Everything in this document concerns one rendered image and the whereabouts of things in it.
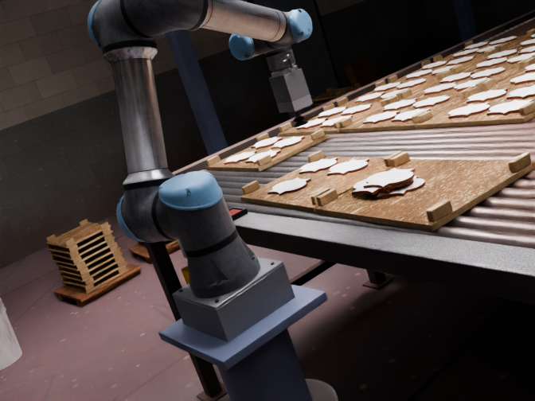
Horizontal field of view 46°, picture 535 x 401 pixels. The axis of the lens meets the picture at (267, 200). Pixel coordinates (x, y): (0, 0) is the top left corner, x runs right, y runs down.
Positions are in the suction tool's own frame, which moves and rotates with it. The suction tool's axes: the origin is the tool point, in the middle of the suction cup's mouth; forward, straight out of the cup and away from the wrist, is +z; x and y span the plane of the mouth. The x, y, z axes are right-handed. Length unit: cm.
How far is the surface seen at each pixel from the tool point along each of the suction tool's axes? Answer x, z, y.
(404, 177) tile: -1.7, 15.0, -36.0
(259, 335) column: 52, 25, -48
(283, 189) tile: 7.6, 17.5, 8.0
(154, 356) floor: 35, 112, 155
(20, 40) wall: -32, -88, 520
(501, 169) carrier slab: -17, 18, -51
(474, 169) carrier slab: -16, 18, -44
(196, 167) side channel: -2, 18, 98
